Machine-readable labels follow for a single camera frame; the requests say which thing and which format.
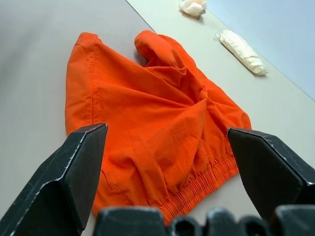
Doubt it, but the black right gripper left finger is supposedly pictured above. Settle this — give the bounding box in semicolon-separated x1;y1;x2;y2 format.
0;122;109;236

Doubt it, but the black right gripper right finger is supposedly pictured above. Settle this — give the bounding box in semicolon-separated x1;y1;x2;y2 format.
225;127;315;222

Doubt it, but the orange shirt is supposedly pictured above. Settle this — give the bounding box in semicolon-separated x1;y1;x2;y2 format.
64;29;252;226

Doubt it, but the cream plastic-wrapped packet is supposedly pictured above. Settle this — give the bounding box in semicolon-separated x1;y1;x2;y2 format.
213;29;268;77

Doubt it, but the peach crumpled cloth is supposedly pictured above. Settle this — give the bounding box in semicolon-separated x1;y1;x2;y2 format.
178;0;207;19

